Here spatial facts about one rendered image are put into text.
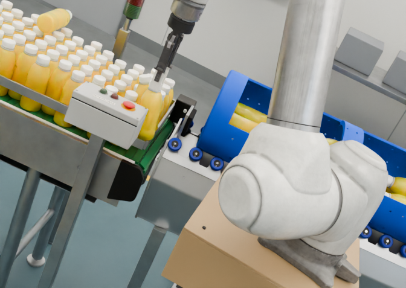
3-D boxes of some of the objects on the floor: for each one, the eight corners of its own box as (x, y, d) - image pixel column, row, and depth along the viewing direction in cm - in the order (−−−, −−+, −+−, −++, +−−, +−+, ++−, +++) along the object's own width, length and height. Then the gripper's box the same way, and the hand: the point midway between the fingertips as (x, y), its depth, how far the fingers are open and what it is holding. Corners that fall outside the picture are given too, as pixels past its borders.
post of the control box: (20, 365, 198) (105, 134, 157) (10, 360, 198) (92, 128, 157) (26, 357, 202) (110, 130, 161) (16, 352, 202) (97, 124, 161)
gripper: (190, 28, 148) (158, 102, 157) (201, 17, 163) (172, 86, 173) (164, 16, 148) (135, 91, 158) (178, 6, 163) (151, 75, 173)
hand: (158, 79), depth 164 cm, fingers closed on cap, 4 cm apart
